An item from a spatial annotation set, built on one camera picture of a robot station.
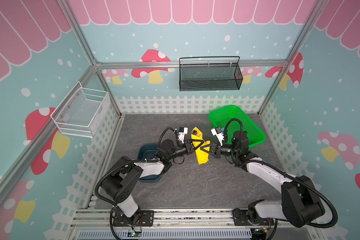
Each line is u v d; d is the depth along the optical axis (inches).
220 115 45.6
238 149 25.7
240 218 29.2
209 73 37.1
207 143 29.2
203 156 29.3
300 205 16.6
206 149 29.2
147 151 38.0
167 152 26.0
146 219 29.3
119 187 18.1
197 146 29.1
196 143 29.5
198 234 66.9
